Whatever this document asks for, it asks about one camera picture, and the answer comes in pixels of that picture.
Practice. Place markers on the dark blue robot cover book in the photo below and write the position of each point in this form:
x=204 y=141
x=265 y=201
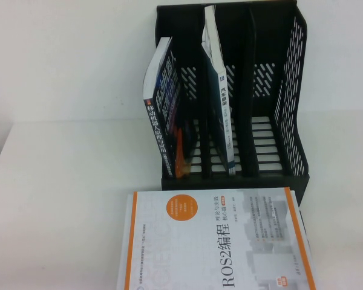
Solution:
x=155 y=127

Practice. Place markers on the teal book with white spine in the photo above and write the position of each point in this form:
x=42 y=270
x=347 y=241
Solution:
x=227 y=121

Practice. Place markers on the white orange ROS2 book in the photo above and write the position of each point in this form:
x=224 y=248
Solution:
x=199 y=256

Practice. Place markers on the black plastic book stand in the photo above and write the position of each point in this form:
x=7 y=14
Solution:
x=260 y=39

